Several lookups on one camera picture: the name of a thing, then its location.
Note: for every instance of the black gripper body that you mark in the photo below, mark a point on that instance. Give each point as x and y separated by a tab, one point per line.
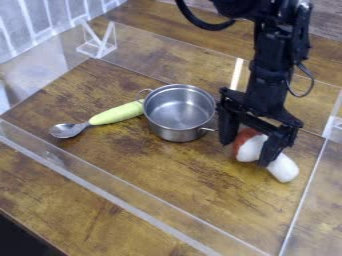
259	109

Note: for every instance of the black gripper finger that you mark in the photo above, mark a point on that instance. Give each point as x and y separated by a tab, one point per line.
227	125
272	146

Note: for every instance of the red and white plush mushroom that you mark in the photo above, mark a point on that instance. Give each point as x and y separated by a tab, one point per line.
247	148

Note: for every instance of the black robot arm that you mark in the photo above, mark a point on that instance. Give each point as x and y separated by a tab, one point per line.
282	45

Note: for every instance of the silver metal pot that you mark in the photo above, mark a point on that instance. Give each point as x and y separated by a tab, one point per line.
179	110

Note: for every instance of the clear acrylic stand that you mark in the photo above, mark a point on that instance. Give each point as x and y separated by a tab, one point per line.
97	47

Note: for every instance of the spoon with yellow-green handle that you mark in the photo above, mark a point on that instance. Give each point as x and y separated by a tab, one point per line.
113	115

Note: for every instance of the clear acrylic enclosure panel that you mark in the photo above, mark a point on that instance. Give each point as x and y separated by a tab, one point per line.
171	219

